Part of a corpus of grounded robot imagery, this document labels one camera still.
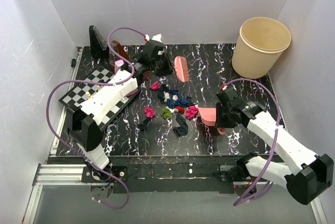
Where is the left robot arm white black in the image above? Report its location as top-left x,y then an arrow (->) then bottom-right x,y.
67,34 -> 173,182

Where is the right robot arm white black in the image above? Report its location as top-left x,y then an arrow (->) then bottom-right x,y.
216,86 -> 334,205

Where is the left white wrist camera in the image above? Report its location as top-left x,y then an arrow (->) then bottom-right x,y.
144,34 -> 162,43

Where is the pink plastic dustpan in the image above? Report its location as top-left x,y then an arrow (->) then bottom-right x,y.
198,107 -> 226,135

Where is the magenta paper scrap right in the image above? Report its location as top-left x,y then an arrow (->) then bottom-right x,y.
186,106 -> 199,120

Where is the blue paper scrap right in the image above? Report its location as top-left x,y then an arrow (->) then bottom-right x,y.
169,89 -> 180,96

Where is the red paper scrap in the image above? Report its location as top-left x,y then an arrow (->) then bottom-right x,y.
176,106 -> 185,114

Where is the black paper scrap small left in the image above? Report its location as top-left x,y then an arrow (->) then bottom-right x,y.
138,117 -> 152,131

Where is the beige plastic bucket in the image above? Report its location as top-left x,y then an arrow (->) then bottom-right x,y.
232,17 -> 292,79

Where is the blue paper scrap centre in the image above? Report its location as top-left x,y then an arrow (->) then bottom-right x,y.
166,98 -> 179,109

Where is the green paper scrap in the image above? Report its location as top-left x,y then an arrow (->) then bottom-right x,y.
162,107 -> 172,119

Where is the magenta paper scrap lower left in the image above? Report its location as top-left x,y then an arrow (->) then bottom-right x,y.
144,107 -> 155,118

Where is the black metronome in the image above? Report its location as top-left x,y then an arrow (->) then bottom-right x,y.
89,25 -> 109,59

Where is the brown metronome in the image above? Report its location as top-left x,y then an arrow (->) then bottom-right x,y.
109,40 -> 129,64

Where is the magenta paper scrap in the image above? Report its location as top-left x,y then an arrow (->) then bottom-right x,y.
186,106 -> 199,120
150,81 -> 160,91
144,107 -> 155,118

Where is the white chess pawn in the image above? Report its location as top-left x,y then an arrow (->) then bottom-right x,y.
86,91 -> 92,99

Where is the black paper scrap near bucket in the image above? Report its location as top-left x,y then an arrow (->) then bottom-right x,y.
186,96 -> 195,106

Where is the magenta paper scrap upper left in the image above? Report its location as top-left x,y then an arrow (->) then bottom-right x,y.
150,81 -> 160,91

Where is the pink hand brush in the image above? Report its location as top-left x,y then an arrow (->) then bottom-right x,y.
174,56 -> 189,82

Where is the black white chessboard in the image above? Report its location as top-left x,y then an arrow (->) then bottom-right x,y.
59,78 -> 139,130

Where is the blue paper scrap top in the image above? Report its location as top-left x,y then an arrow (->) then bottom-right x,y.
176,98 -> 189,108

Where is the black paper scrap front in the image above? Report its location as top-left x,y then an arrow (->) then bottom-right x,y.
173,114 -> 188,137

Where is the blue paper scrap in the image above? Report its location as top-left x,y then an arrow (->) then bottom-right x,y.
176,98 -> 189,108
166,98 -> 179,109
169,89 -> 180,96

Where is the dark navy scrap centre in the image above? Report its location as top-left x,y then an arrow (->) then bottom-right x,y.
157,84 -> 170,103

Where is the pink metronome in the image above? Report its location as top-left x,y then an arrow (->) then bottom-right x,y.
114,60 -> 138,98

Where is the white paper scrap centre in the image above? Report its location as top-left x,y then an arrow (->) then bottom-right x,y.
163,92 -> 170,99

